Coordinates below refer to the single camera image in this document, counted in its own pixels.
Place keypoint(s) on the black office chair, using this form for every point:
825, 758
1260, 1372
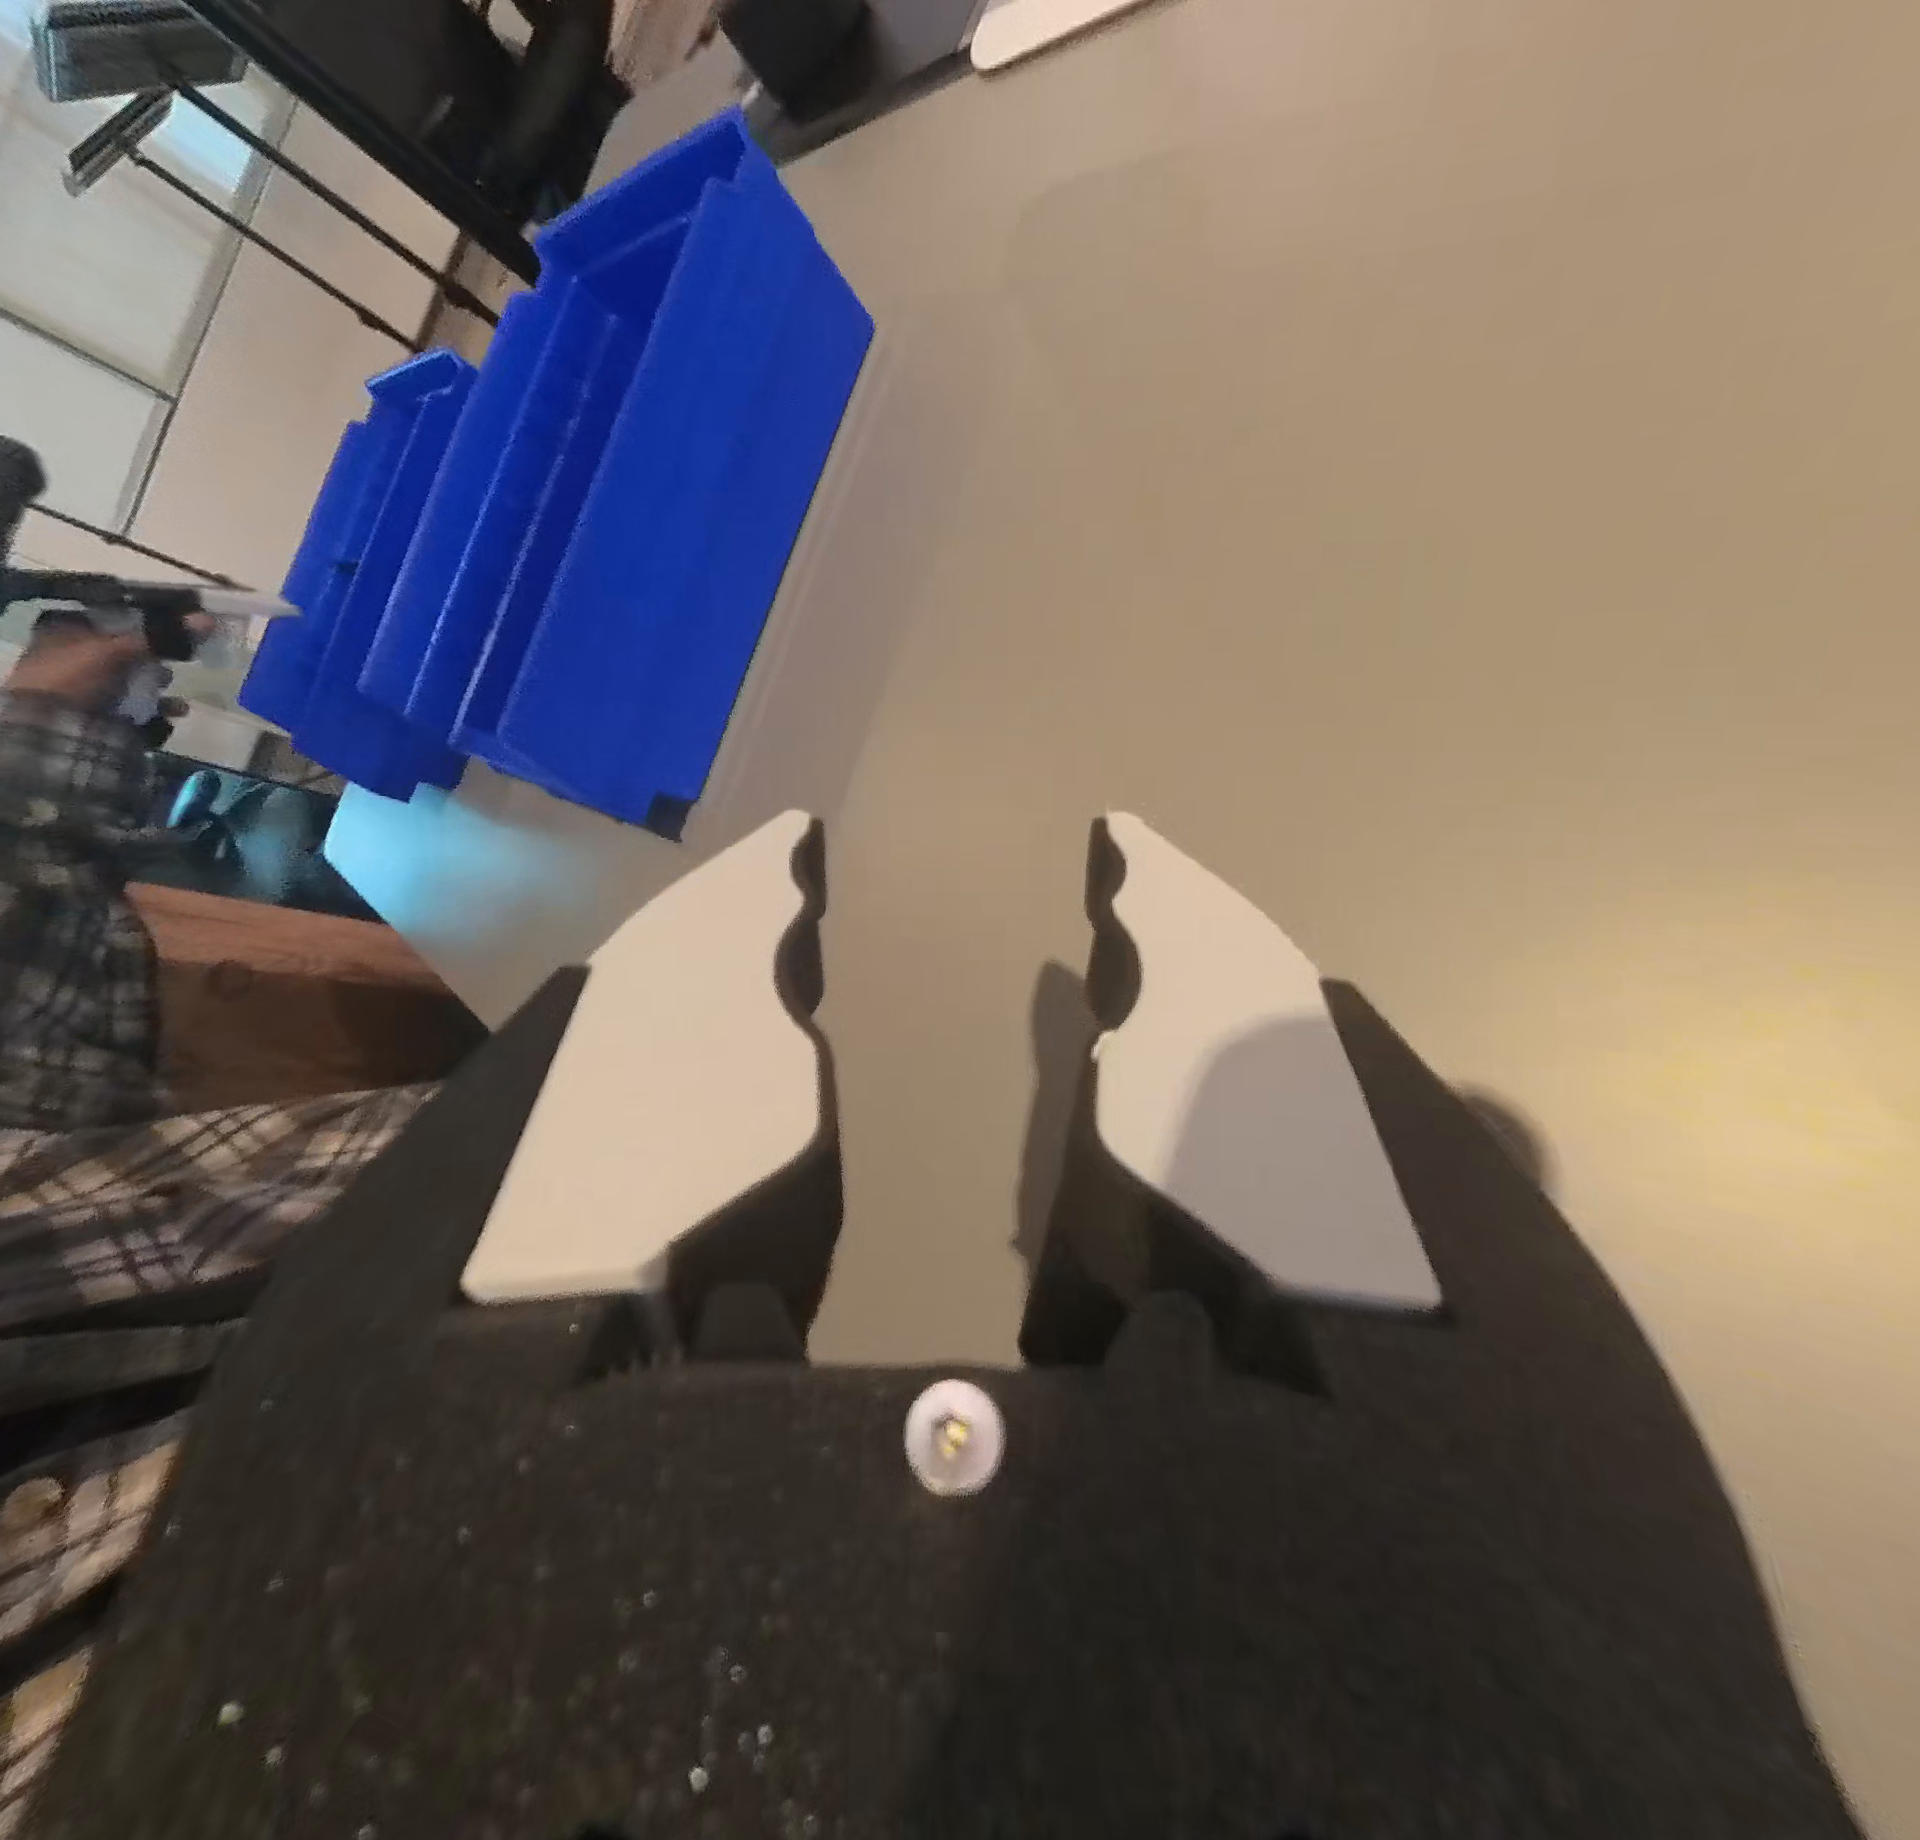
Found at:
561, 71

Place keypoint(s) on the operator arm plaid sleeve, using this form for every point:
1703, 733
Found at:
151, 1225

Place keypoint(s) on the black cube charger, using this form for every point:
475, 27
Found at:
787, 24

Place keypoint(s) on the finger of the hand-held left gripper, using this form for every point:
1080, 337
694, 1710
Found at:
241, 607

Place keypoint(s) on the blue plastic storage bin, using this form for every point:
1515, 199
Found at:
675, 520
346, 595

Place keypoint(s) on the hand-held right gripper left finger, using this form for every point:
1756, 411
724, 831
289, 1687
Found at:
645, 1091

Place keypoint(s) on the brown wooden desk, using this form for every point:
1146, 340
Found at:
301, 1000

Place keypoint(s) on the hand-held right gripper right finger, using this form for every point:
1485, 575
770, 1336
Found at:
1260, 1121

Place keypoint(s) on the person's left hand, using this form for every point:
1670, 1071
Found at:
75, 670

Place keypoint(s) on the black pillar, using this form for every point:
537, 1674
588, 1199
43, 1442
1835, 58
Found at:
451, 209

